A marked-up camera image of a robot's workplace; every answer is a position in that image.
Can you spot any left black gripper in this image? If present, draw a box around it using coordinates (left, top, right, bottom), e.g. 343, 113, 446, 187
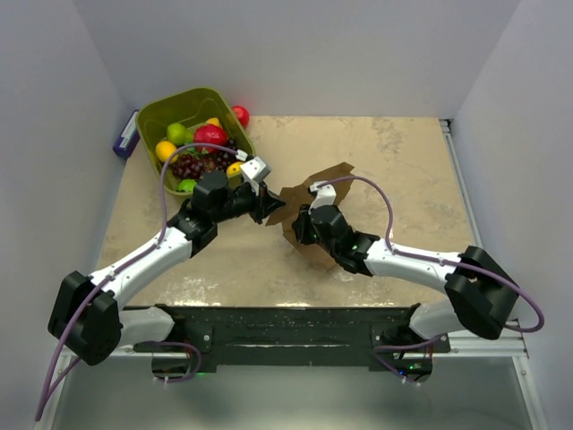
213, 180, 286, 226

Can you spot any brown cardboard box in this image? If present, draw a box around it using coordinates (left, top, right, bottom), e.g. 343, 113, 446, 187
264, 161, 355, 271

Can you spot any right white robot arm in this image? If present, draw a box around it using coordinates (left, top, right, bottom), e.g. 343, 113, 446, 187
292, 204, 517, 352

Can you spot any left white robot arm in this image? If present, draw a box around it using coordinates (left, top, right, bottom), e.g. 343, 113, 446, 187
48, 162, 284, 366

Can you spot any blue white small box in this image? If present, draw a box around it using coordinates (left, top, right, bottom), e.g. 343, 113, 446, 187
112, 110, 140, 159

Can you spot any yellow lemon right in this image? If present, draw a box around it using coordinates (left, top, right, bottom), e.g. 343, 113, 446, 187
227, 161, 243, 176

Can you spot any yellow lemon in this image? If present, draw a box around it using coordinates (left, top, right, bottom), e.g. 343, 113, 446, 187
155, 141, 178, 164
227, 161, 243, 176

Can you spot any green fruit front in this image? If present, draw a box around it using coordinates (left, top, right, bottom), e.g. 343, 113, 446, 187
175, 179, 197, 193

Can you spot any dark purple grape bunch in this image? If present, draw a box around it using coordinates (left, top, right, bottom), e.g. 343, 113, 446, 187
169, 144, 238, 180

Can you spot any red pomegranate in bin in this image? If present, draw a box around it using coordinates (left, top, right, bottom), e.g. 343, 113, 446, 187
193, 124, 228, 154

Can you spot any red apple outside bin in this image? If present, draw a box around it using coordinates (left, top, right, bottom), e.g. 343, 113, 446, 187
232, 105, 251, 128

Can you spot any yellow fruit at back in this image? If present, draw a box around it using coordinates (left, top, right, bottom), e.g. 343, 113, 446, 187
205, 117, 222, 128

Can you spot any green pear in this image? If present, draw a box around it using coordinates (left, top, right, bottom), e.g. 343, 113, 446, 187
167, 123, 193, 147

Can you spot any green plastic bin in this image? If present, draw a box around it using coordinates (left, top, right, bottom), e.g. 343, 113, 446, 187
136, 88, 255, 197

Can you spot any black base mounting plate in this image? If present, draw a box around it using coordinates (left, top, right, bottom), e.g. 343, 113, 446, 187
134, 306, 450, 381

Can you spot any yellow lemon left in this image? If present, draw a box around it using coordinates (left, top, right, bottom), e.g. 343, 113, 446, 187
155, 141, 178, 164

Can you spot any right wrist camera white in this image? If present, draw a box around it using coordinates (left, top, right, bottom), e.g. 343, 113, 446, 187
309, 181, 337, 213

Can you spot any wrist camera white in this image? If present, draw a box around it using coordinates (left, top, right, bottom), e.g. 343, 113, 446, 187
309, 181, 337, 213
240, 157, 271, 184

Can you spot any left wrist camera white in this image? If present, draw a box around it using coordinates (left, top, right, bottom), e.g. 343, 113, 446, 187
240, 157, 271, 184

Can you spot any aluminium frame rail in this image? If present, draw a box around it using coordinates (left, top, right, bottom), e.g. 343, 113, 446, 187
439, 119, 529, 358

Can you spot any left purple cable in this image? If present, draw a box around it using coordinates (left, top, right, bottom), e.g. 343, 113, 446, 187
34, 142, 248, 422

